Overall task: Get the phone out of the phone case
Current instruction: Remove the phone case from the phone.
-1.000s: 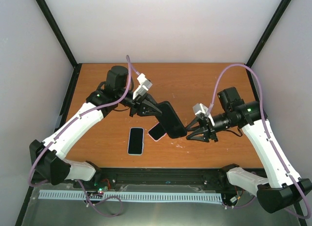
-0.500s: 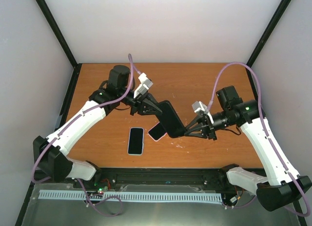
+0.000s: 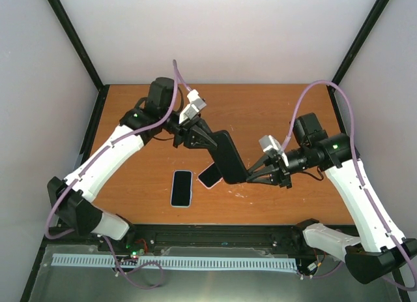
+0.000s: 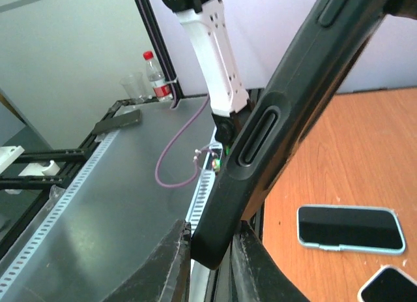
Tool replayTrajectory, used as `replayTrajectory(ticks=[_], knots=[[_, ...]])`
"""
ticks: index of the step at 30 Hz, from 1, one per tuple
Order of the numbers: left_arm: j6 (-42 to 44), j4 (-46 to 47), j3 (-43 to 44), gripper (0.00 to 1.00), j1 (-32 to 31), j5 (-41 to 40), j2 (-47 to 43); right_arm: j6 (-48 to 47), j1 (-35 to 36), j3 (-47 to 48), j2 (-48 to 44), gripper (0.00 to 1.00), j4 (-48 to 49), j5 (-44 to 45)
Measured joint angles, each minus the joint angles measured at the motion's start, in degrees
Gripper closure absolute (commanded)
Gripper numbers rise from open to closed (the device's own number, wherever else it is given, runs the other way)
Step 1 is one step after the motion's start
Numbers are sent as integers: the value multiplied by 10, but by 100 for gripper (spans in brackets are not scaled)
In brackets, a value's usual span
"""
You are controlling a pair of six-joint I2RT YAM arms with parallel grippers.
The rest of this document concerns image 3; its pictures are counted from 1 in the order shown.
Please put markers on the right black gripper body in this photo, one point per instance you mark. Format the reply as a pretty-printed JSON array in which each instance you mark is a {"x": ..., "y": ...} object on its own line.
[{"x": 281, "y": 171}]

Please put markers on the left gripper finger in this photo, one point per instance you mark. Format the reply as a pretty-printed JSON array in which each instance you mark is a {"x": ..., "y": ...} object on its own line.
[
  {"x": 200, "y": 128},
  {"x": 202, "y": 142}
]

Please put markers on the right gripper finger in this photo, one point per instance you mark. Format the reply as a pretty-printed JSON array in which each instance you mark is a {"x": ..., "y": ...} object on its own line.
[
  {"x": 265, "y": 179},
  {"x": 264, "y": 164}
]

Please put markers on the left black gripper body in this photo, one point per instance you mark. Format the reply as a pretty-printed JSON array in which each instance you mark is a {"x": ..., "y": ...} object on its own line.
[{"x": 181, "y": 131}]

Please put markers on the black phone case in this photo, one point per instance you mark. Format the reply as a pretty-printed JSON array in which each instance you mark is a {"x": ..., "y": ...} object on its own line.
[{"x": 227, "y": 158}]

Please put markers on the phone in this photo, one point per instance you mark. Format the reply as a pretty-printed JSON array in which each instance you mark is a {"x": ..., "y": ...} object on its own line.
[
  {"x": 210, "y": 176},
  {"x": 181, "y": 189}
]

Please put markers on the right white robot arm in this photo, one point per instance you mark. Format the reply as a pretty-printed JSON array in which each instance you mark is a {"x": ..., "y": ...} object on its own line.
[{"x": 380, "y": 246}]

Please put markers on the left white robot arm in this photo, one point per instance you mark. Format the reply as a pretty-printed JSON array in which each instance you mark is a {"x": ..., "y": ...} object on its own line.
[{"x": 72, "y": 198}]

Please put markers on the phone in blue case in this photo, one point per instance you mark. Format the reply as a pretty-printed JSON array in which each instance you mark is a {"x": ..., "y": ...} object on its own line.
[{"x": 181, "y": 189}]

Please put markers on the grey metal front plate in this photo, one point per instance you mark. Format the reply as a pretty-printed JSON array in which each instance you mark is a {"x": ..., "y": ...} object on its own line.
[{"x": 59, "y": 283}]

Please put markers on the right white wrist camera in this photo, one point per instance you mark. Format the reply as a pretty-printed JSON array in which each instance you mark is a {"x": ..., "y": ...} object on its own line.
[{"x": 273, "y": 149}]

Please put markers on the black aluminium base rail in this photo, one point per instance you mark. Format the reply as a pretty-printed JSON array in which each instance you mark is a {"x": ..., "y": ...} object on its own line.
[{"x": 154, "y": 238}]

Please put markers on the light blue slotted cable duct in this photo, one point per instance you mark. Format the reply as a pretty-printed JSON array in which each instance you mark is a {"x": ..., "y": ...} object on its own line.
[{"x": 180, "y": 263}]

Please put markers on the left black frame post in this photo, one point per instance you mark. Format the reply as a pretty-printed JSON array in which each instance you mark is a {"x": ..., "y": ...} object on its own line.
[{"x": 70, "y": 31}]

